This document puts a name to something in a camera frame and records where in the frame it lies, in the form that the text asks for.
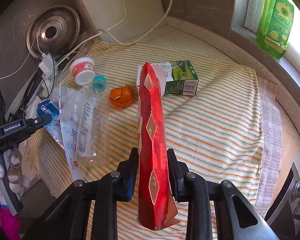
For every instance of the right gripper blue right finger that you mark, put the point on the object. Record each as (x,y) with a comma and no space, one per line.
(177,170)

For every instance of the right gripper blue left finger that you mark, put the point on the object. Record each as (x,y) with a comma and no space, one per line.
(128,170)

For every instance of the clear plastic bottle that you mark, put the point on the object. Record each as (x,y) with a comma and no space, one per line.
(92,145)

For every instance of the red snack wrapper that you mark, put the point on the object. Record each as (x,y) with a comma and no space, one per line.
(156,210)

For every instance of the toothbrush package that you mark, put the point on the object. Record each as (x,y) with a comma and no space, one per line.
(69,130)

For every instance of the orange peel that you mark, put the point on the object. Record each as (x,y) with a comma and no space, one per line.
(121,97)

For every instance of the green white milk carton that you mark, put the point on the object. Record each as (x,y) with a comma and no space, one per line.
(176,77)

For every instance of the red white yogurt cup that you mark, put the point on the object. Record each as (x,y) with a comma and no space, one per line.
(82,71)

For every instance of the clear plastic bag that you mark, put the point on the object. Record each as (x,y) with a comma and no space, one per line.
(70,102)

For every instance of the gloved left hand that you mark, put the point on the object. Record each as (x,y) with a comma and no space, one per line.
(17,181)

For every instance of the striped yellow cloth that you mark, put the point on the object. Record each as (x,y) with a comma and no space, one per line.
(217,133)

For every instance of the white power strip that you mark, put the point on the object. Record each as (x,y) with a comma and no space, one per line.
(49,68)

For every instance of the steel pot lid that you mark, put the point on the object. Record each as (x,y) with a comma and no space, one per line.
(54,30)

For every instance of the white cutting board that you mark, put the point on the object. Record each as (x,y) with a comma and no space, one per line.
(124,19)

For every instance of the green dish soap bottle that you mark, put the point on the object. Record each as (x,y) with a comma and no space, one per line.
(275,26)

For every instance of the black ring light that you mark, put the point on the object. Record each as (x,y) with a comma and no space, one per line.
(19,105)

